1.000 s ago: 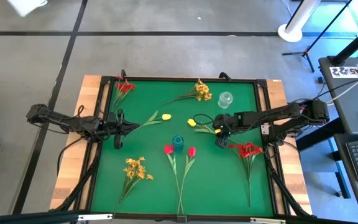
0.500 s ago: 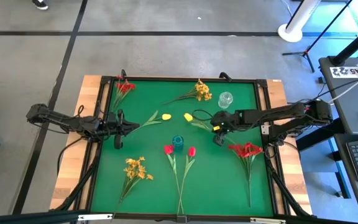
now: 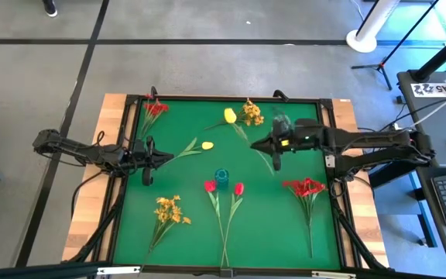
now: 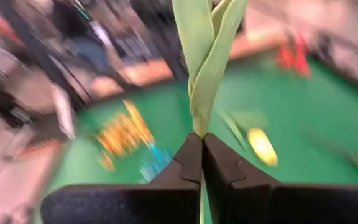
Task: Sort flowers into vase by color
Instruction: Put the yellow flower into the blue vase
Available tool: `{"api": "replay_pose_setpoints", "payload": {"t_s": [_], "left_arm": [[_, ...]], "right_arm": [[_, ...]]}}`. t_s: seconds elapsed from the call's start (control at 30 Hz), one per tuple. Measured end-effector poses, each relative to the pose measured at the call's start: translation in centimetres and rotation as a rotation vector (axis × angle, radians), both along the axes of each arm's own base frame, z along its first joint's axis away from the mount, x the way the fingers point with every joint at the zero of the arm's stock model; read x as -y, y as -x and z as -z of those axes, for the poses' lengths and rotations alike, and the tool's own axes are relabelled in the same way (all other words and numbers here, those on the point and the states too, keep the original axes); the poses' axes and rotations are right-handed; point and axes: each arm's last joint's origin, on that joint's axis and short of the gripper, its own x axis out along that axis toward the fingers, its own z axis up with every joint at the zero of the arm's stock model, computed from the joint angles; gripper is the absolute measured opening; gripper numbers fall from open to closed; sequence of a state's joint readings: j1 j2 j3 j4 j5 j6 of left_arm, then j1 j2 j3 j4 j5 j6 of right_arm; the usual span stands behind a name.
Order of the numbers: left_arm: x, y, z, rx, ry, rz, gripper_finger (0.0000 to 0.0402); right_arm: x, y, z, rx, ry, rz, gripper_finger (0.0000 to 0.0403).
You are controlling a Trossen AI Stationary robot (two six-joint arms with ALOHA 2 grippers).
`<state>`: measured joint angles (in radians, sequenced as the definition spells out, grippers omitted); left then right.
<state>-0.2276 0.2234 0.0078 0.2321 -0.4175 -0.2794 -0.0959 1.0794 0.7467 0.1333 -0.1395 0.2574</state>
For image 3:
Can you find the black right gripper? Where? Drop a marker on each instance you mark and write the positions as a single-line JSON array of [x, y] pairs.
[[304, 135]]

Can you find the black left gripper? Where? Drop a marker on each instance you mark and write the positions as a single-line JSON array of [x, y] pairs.
[[136, 157]]

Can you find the yellow orange flower bunch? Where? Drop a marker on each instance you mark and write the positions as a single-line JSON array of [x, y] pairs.
[[252, 112], [169, 211]]

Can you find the red small-blossom flower bunch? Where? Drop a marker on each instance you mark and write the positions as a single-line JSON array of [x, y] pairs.
[[306, 188], [155, 108]]

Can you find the yellow artificial tulip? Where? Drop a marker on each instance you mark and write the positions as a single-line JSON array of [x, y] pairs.
[[207, 145], [230, 115]]

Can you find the red artificial tulip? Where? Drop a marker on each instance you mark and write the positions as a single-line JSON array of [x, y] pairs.
[[239, 188], [210, 186]]

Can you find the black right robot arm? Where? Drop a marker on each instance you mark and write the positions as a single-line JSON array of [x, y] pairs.
[[378, 139]]

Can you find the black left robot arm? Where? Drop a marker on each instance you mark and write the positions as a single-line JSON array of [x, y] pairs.
[[72, 149]]

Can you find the clear glass vase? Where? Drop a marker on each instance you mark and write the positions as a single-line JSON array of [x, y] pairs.
[[287, 116]]

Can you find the blue glass vase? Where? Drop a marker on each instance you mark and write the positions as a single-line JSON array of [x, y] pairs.
[[221, 176]]

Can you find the silver mounting plate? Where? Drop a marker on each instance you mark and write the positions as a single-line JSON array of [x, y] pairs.
[[330, 161]]

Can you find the green table mat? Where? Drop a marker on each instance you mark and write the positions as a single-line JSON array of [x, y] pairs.
[[277, 232]]

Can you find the black tripod stand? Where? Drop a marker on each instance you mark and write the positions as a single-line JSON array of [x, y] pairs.
[[381, 66]]

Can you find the white tower fan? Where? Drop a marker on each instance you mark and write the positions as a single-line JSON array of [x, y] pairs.
[[362, 40]]

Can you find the grey desk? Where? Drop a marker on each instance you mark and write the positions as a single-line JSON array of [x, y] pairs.
[[432, 128]]

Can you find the white paper label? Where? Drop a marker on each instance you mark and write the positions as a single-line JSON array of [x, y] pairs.
[[428, 90]]

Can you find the person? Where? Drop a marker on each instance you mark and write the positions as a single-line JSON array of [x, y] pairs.
[[49, 7]]

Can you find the black desk pole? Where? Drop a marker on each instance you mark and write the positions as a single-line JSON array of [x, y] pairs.
[[440, 54]]

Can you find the black aluminium table frame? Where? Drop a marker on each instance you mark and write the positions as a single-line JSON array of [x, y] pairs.
[[207, 97]]

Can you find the silver frame bracket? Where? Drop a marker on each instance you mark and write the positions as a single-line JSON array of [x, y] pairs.
[[333, 275], [118, 270]]

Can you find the black table-level camera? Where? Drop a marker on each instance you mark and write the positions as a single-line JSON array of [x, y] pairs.
[[226, 273]]

